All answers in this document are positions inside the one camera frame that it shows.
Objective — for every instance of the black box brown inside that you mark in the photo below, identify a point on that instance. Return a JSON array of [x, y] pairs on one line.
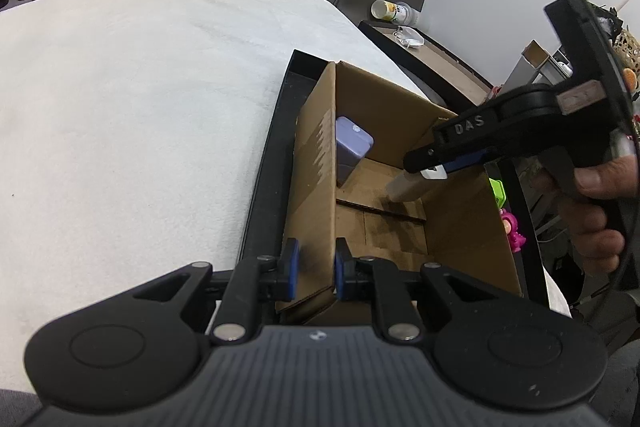
[[440, 62]]

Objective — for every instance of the white and beige tube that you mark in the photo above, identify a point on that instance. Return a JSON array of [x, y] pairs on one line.
[[407, 188]]

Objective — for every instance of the black tray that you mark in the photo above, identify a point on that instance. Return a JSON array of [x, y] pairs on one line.
[[265, 207]]

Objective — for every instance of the cream wooden box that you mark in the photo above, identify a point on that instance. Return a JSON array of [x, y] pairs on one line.
[[536, 53]]

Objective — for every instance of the person's right hand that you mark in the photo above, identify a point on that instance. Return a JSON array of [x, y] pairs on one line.
[[597, 237]]

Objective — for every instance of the green toy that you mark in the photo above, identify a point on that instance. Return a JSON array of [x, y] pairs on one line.
[[496, 192]]

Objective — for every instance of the lavender plastic case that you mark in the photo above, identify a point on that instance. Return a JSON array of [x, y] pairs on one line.
[[352, 142]]

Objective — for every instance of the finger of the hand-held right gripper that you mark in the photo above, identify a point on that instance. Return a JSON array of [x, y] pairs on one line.
[[460, 132]]

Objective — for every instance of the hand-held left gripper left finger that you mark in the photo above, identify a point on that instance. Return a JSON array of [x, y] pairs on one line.
[[291, 271]]

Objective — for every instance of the white face mask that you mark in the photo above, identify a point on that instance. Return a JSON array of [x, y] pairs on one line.
[[407, 38]]

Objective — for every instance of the brown cardboard box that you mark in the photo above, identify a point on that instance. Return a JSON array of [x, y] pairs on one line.
[[312, 192]]

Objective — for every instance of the pink toy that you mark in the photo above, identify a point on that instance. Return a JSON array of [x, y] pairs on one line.
[[512, 229]]

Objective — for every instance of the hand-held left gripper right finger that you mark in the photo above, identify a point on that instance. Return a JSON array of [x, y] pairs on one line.
[[340, 276]]

